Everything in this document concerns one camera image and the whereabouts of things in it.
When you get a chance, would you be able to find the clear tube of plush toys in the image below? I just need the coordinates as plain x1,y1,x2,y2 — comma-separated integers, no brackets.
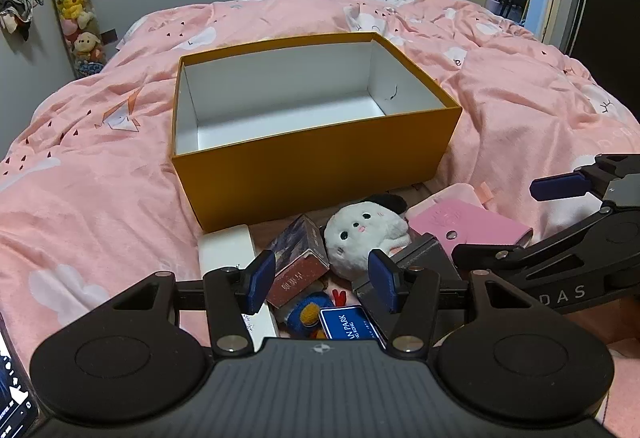
42,0,108,79

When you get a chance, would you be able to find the black flat box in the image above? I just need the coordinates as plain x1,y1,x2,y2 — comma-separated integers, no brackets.
352,238,463,353

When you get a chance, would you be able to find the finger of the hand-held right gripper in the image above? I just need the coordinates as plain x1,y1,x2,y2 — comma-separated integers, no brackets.
529,153,640,207
451,202,617,272

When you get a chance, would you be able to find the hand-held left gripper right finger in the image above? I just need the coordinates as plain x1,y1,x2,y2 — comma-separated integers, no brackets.
367,249,536,353

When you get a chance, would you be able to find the white round plush toy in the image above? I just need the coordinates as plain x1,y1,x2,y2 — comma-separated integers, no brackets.
322,194,412,279

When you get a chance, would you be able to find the pink cloth pouch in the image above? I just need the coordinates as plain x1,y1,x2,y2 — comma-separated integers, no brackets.
410,182,496,219

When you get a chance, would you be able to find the blue orange knitted toy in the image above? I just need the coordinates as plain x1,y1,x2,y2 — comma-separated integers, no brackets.
280,291,326,340

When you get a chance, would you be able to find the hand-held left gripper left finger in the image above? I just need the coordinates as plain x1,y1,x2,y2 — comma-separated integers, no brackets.
107,249,277,356

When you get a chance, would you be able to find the smartphone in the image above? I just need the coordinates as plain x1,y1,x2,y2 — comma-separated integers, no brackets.
0,313,40,438

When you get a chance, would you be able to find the blue sign plate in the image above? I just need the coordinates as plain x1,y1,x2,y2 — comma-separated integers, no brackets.
319,304,387,353

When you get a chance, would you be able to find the long white box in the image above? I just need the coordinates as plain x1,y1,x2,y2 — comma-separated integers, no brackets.
197,224,281,353

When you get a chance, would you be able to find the pink snap wallet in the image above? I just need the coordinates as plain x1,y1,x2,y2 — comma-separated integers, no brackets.
405,198,535,260

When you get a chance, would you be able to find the pink printed blanket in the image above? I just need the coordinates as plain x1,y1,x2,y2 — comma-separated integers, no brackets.
0,0,640,419

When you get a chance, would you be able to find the yellow cardboard box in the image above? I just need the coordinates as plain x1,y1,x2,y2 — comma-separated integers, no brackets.
170,32,463,234

